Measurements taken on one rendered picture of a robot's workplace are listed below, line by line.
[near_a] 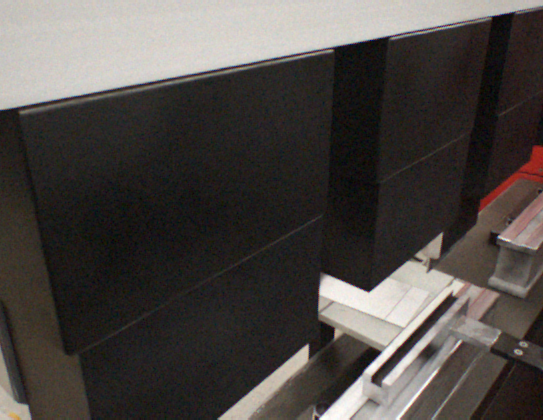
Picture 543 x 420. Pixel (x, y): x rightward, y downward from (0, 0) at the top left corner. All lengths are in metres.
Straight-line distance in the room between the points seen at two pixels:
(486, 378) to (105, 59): 0.69
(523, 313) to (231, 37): 0.79
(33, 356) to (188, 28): 0.14
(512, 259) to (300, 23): 0.77
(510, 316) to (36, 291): 0.80
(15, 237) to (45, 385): 0.08
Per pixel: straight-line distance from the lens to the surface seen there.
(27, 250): 0.18
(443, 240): 0.56
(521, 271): 0.96
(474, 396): 0.75
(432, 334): 0.62
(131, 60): 0.17
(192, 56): 0.19
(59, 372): 0.22
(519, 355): 0.62
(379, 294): 0.67
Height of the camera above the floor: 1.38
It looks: 25 degrees down
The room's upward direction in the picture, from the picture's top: straight up
